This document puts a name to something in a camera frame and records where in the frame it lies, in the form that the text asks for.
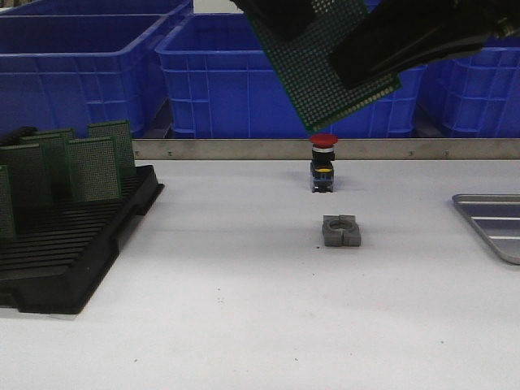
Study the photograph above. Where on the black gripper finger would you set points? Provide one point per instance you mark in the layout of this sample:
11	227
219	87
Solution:
399	35
287	19

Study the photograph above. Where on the green perforated circuit board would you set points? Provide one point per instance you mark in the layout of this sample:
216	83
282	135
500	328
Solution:
92	168
8	231
120	133
27	176
52	143
313	87

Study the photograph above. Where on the silver metal tray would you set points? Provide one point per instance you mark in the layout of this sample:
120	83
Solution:
495	217

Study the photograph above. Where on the black slotted board rack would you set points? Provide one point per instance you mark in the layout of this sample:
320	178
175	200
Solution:
61	254

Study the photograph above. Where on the blue plastic crate centre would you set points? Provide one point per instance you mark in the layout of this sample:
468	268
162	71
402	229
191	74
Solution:
221	85

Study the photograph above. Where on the blue plastic crate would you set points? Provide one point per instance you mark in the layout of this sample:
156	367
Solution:
221	85
99	7
69	71
477	96

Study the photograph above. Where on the blue plastic crate right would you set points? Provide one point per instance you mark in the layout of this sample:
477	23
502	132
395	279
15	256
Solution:
477	96

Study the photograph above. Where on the red emergency stop button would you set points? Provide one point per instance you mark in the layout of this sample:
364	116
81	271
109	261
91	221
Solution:
321	166

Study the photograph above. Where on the grey metal pipe clamp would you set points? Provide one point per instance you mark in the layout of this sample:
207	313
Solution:
341	231

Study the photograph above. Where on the blue plastic crate rear left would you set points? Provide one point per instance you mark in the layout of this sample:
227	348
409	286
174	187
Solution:
99	7

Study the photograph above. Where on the steel table edge rail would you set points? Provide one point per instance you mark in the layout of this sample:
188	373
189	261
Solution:
345	149

